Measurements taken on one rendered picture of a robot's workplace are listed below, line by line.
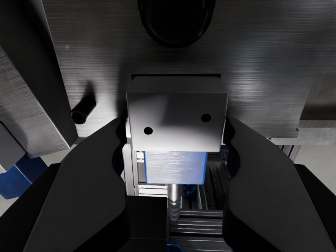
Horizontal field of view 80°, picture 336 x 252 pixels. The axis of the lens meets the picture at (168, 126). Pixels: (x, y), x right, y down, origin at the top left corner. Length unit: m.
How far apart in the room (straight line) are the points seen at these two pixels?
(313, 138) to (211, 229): 0.31
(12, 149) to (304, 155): 1.46
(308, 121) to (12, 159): 0.25
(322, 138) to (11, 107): 0.33
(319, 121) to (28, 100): 0.23
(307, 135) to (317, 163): 1.31
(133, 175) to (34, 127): 0.93
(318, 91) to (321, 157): 1.40
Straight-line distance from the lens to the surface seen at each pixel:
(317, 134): 0.30
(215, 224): 0.52
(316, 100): 0.19
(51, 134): 0.21
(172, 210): 0.19
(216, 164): 0.87
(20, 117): 0.22
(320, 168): 1.65
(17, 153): 0.23
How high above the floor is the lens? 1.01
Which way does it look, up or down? 60 degrees down
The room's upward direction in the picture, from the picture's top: 178 degrees counter-clockwise
